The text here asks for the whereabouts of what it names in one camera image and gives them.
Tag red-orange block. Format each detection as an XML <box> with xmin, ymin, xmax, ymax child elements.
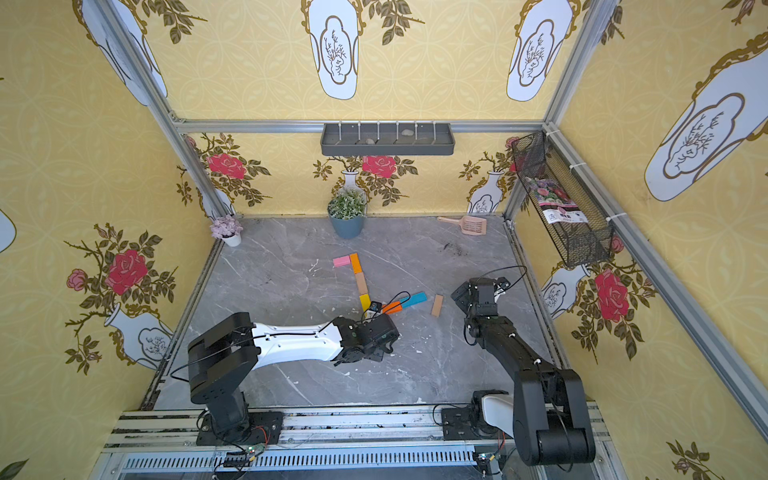
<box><xmin>382</xmin><ymin>301</ymin><xmax>403</xmax><ymax>314</ymax></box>

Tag natural wood block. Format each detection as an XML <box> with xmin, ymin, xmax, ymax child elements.
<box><xmin>355</xmin><ymin>272</ymin><xmax>368</xmax><ymax>295</ymax></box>
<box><xmin>431</xmin><ymin>295</ymin><xmax>444</xmax><ymax>318</ymax></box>

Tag yellow block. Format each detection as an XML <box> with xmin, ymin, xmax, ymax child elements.
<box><xmin>359</xmin><ymin>294</ymin><xmax>371</xmax><ymax>312</ymax></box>

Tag teal block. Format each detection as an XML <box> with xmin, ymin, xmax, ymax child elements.
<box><xmin>401</xmin><ymin>292</ymin><xmax>427</xmax><ymax>308</ymax></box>

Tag amber orange block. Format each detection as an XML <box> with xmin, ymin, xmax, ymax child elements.
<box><xmin>349</xmin><ymin>253</ymin><xmax>362</xmax><ymax>274</ymax></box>

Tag pink block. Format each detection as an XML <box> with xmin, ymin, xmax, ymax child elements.
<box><xmin>333</xmin><ymin>256</ymin><xmax>351</xmax><ymax>268</ymax></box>

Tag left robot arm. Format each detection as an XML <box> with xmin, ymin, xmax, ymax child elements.
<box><xmin>186</xmin><ymin>312</ymin><xmax>400</xmax><ymax>443</ymax></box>

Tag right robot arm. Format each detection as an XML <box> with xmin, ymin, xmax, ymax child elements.
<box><xmin>451</xmin><ymin>277</ymin><xmax>596</xmax><ymax>467</ymax></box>

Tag flower seed packet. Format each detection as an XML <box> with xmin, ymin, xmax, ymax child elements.
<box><xmin>524</xmin><ymin>177</ymin><xmax>588</xmax><ymax>224</ymax></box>

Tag green plant in blue pot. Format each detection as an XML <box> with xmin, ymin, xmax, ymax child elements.
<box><xmin>327</xmin><ymin>188</ymin><xmax>367</xmax><ymax>239</ymax></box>

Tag pink flowers in white pot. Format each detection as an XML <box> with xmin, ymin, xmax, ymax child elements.
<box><xmin>210</xmin><ymin>215</ymin><xmax>243</xmax><ymax>247</ymax></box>

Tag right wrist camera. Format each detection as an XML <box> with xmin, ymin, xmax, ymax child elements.
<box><xmin>494</xmin><ymin>277</ymin><xmax>512</xmax><ymax>293</ymax></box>

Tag aluminium rail frame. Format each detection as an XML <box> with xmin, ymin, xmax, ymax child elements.
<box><xmin>90</xmin><ymin>403</ymin><xmax>627</xmax><ymax>479</ymax></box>

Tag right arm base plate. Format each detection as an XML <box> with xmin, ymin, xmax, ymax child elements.
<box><xmin>435</xmin><ymin>405</ymin><xmax>513</xmax><ymax>441</ymax></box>

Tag black wire basket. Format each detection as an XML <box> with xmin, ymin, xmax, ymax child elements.
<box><xmin>510</xmin><ymin>132</ymin><xmax>614</xmax><ymax>267</ymax></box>

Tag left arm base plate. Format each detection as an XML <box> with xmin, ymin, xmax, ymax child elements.
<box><xmin>195</xmin><ymin>411</ymin><xmax>285</xmax><ymax>446</ymax></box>

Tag grey wall shelf tray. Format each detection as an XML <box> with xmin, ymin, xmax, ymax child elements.
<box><xmin>320</xmin><ymin>121</ymin><xmax>456</xmax><ymax>157</ymax></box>

